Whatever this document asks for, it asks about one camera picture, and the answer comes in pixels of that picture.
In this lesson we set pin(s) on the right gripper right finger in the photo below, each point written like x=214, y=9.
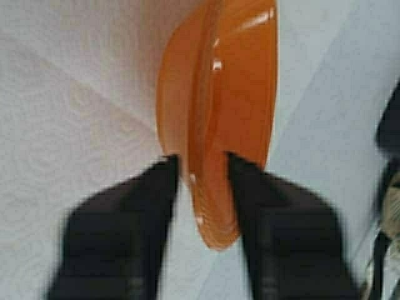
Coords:
x=292, y=238

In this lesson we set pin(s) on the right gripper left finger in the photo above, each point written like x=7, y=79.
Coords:
x=113, y=243

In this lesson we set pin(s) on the orange plastic bowl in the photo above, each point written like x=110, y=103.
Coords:
x=216, y=93

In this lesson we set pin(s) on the black spatula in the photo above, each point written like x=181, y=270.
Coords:
x=387, y=138

